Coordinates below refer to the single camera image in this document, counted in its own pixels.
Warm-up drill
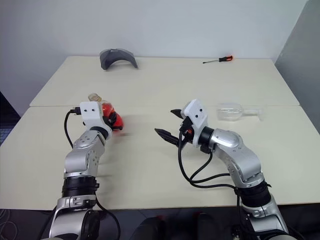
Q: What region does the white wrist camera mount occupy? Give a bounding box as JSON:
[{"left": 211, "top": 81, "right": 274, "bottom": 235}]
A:
[
  {"left": 181, "top": 98, "right": 210, "bottom": 146},
  {"left": 79, "top": 100, "right": 112, "bottom": 132}
]

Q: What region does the orange black handled screwdriver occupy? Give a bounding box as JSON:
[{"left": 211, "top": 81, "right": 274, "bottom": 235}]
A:
[{"left": 202, "top": 55, "right": 234, "bottom": 65}]

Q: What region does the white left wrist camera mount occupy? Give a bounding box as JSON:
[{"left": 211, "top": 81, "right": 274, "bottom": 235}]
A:
[{"left": 79, "top": 100, "right": 112, "bottom": 132}]

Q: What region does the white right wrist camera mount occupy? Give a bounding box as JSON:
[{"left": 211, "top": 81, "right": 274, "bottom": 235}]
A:
[{"left": 181, "top": 98, "right": 210, "bottom": 146}]

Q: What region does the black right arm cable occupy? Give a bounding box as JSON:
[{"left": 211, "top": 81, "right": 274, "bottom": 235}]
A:
[{"left": 177, "top": 119, "right": 251, "bottom": 227}]

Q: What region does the clear plastic wine glass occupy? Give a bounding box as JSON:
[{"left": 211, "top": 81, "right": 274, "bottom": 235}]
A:
[{"left": 215, "top": 102, "right": 270, "bottom": 123}]

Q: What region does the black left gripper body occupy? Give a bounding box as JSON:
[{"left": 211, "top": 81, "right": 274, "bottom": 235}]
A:
[{"left": 106, "top": 111, "right": 121, "bottom": 131}]

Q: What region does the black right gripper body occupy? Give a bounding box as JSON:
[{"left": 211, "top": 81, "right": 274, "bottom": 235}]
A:
[{"left": 175, "top": 115, "right": 195, "bottom": 148}]

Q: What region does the bottle with red liquid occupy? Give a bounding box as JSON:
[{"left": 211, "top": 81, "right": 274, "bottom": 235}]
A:
[{"left": 87, "top": 92, "right": 125, "bottom": 135}]

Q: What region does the thin white looped cable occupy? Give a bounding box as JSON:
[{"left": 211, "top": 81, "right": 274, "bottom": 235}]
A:
[{"left": 0, "top": 208, "right": 19, "bottom": 240}]

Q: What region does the grey curved plastic visor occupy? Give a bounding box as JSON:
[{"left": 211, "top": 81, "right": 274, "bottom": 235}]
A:
[{"left": 99, "top": 48, "right": 139, "bottom": 71}]

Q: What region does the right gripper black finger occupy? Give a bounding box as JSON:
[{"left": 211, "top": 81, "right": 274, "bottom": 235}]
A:
[
  {"left": 154, "top": 127, "right": 180, "bottom": 148},
  {"left": 170, "top": 108, "right": 186, "bottom": 119}
]

